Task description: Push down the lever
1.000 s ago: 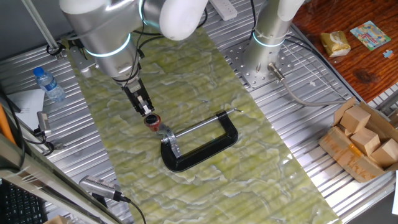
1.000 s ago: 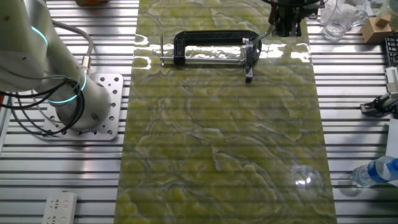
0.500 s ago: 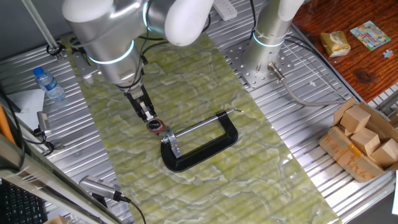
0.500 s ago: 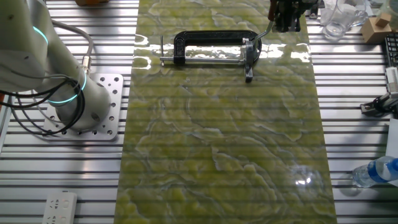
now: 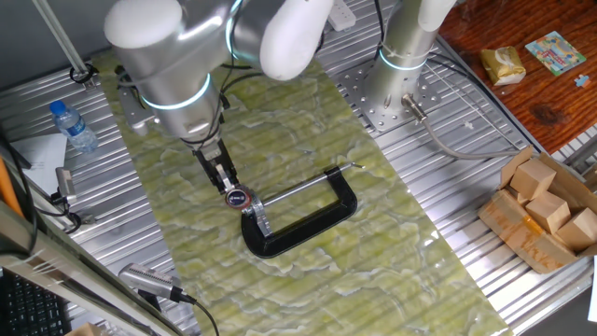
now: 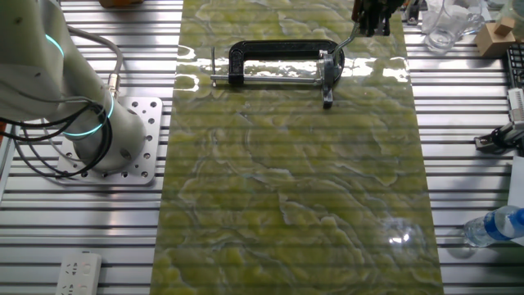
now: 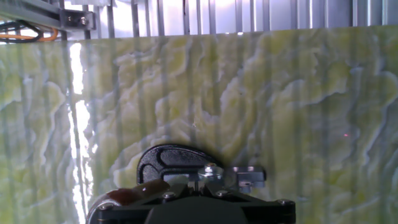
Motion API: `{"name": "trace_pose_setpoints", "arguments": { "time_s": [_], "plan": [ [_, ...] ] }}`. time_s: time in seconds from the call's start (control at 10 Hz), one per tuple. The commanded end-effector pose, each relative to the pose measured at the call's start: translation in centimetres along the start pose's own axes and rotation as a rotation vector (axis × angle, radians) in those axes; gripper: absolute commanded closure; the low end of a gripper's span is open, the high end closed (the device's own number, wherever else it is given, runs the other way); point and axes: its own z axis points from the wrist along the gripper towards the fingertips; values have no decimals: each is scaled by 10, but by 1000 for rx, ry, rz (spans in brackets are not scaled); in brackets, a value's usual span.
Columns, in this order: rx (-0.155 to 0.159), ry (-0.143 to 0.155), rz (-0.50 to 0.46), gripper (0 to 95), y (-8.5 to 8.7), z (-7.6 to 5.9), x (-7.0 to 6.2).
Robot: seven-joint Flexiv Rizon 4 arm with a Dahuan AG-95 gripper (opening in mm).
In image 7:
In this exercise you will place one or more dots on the green marble pattern mat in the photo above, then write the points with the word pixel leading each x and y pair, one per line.
pixel 280 109

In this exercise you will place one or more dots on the aluminium frame profile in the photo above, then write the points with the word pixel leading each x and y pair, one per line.
pixel 31 12

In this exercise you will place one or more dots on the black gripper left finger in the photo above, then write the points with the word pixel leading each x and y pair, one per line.
pixel 174 193

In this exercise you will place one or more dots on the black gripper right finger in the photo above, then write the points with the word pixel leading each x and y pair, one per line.
pixel 248 208

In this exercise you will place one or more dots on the black corner bracket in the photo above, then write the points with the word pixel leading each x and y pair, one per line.
pixel 77 20

